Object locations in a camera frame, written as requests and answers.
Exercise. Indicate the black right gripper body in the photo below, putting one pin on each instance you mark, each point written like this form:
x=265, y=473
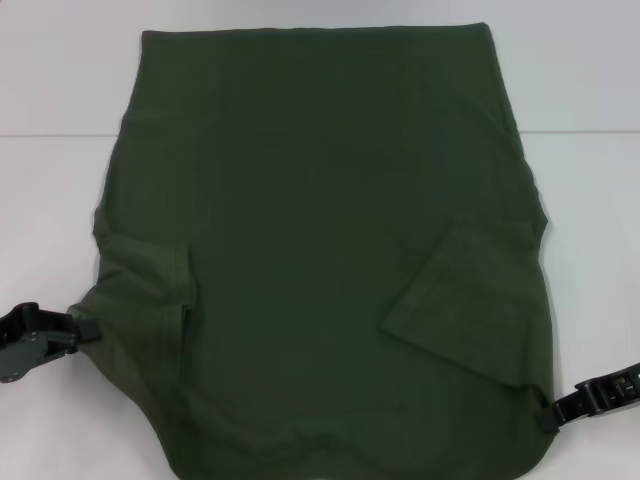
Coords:
x=617, y=387

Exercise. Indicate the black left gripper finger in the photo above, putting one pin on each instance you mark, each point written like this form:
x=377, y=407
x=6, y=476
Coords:
x=57, y=321
x=62, y=344

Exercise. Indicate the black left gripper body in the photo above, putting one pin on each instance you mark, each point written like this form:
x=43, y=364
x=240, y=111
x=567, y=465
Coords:
x=17, y=345

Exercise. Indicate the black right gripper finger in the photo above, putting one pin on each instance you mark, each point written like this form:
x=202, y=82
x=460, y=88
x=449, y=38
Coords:
x=572, y=405

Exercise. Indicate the dark green shirt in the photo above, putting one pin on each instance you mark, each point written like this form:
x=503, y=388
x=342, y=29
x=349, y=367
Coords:
x=320, y=225

